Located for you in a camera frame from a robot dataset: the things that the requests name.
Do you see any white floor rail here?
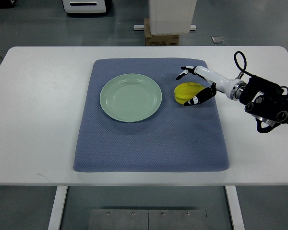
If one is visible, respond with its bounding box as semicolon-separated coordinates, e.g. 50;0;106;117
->
133;24;197;31

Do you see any blue textured mat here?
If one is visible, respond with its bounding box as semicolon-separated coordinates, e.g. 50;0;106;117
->
73;58;229;173

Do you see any white machine base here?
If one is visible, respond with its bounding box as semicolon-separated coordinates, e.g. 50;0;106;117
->
62;0;106;13

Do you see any white left table leg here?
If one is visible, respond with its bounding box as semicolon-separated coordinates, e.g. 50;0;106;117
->
48;186;68;230

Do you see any white table leg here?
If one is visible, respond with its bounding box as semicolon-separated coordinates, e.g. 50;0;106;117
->
225;186;245;230
48;186;68;230

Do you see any white right table leg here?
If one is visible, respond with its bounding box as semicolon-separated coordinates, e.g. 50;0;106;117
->
225;186;245;230

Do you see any brown cardboard box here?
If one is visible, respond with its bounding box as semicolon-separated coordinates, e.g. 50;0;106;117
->
144;18;180;46

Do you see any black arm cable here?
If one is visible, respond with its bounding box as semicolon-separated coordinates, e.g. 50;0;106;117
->
234;51;255;79

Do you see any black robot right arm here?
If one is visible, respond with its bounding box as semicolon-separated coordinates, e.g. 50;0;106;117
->
239;75;288;133

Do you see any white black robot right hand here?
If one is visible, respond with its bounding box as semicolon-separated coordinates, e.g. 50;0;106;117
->
176;66;246;106

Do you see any yellow starfruit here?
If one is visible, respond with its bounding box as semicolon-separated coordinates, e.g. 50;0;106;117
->
174;82;205;104

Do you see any pale green plate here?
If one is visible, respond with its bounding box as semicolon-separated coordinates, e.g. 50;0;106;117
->
99;73;162;123

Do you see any white column housing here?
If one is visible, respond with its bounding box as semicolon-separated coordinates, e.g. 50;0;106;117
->
148;0;197;35

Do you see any small grey floor plate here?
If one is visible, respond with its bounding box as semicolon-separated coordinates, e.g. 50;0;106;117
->
211;36;225;44

